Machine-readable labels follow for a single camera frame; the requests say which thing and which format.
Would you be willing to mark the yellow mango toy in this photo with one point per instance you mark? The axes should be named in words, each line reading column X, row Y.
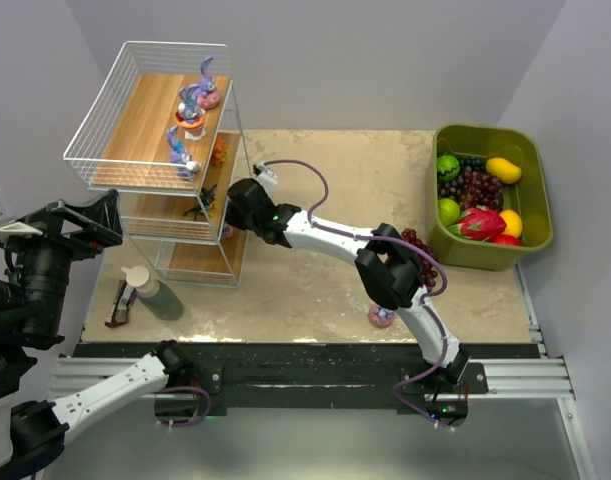
column 505, row 170

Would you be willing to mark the green bottle white cap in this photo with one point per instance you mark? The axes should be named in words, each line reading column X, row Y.
column 155, row 295

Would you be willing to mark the dark blue grape bunch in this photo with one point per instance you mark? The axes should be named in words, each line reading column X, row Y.
column 474, row 163

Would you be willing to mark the yellow lemon toy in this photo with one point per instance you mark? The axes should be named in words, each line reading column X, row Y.
column 513, row 223

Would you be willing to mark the red apple toy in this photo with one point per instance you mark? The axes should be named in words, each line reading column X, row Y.
column 507, row 240

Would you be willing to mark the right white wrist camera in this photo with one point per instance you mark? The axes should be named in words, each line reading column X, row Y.
column 265, row 176

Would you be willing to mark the green plastic bin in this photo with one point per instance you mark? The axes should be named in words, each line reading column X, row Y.
column 528, row 197

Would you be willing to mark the red grape bunch in bin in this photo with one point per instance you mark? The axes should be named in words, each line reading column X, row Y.
column 473, row 189

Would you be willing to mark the green lime toy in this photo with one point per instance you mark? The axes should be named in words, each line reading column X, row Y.
column 448, row 211

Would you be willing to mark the small purple bunny toy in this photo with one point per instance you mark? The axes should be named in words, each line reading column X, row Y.
column 179, row 156

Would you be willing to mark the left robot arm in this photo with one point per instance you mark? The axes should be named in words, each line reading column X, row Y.
column 33, row 434

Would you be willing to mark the black mounting base rail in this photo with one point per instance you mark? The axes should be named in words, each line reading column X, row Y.
column 218, row 377

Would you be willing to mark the orange dragon toy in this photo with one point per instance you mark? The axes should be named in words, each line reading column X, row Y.
column 220, row 150

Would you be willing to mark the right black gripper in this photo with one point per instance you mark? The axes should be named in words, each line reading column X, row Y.
column 240, row 201

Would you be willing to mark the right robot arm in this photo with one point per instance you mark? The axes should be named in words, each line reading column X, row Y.
column 389, row 268

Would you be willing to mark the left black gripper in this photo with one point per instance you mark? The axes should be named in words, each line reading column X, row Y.
column 55, row 220

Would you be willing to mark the white wire wooden shelf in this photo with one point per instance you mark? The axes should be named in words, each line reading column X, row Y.
column 121, row 144

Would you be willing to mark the brown chocolate bar wrapper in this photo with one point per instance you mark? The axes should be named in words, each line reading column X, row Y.
column 123, row 301

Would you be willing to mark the pink dragon fruit toy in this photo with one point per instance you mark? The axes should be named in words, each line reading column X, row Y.
column 478, row 224

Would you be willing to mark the green watermelon toy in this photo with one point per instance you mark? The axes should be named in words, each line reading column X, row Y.
column 447, row 168

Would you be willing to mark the red grape bunch on table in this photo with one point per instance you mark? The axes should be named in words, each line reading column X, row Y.
column 429, row 273

